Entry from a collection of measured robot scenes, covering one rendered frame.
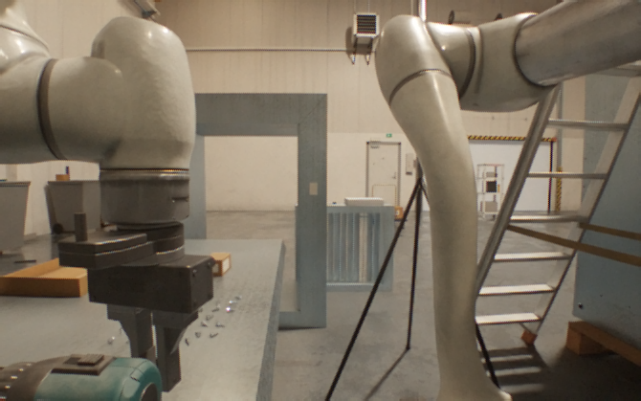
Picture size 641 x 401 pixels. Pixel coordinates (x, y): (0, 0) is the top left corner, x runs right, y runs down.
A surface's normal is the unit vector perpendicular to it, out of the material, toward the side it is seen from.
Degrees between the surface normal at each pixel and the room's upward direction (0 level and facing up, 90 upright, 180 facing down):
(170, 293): 90
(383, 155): 90
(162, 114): 91
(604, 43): 133
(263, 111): 90
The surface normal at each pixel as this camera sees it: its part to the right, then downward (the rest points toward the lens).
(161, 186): 0.73, 0.05
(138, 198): 0.36, 0.07
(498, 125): 0.03, 0.07
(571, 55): -0.72, 0.69
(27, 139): 0.38, 0.68
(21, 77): 0.44, -0.31
